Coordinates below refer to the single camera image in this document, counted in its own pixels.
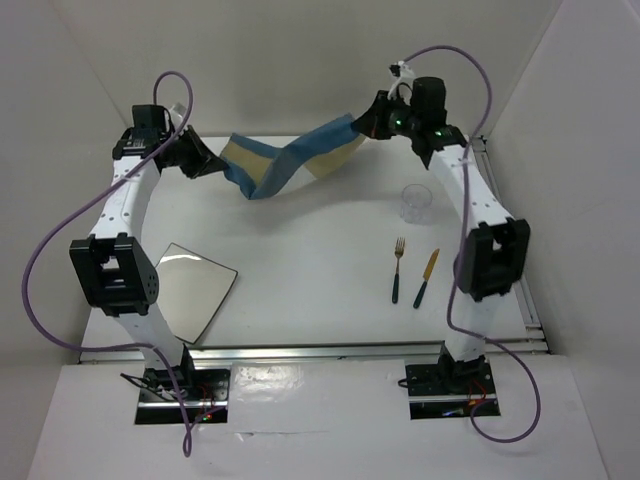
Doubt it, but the aluminium rail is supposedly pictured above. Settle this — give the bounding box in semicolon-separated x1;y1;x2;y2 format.
472;136;545;339
79;335;549;364

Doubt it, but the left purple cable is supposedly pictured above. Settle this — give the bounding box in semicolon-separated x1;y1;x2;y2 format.
22;71;195;459

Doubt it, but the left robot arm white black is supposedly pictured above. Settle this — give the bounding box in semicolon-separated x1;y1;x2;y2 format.
69;104;228;399

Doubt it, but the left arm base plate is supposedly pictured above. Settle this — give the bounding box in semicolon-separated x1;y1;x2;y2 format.
120;368;231;425

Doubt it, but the purple cable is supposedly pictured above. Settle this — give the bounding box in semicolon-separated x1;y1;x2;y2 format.
22;71;195;459
387;45;544;444

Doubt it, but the blue beige white cloth placemat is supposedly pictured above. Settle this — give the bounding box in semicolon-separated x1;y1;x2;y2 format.
220;114;365;200

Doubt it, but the clear plastic cup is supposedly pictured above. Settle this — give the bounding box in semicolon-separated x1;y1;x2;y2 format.
401;184;433;225

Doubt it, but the front aluminium rail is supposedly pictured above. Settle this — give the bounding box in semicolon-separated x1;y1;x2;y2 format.
79;335;549;364

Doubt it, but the gold fork green handle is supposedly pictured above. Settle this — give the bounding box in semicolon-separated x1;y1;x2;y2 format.
391;237;406;304

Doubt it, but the right side aluminium rail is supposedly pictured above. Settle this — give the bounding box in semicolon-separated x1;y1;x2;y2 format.
472;136;545;339

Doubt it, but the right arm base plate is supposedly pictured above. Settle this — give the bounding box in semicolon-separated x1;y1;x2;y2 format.
397;362;501;420

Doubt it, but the gold knife green handle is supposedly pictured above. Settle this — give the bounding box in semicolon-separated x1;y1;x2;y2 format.
412;248;440;309

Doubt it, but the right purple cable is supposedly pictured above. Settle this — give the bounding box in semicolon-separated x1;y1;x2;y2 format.
387;45;544;444

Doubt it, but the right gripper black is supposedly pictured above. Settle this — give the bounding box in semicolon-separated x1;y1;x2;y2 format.
351;90;419;140

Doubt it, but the square white plate dark rim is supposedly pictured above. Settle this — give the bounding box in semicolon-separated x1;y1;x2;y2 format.
156;243;238;345

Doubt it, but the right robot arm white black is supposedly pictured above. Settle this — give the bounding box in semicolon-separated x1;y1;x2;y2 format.
352;77;531;394

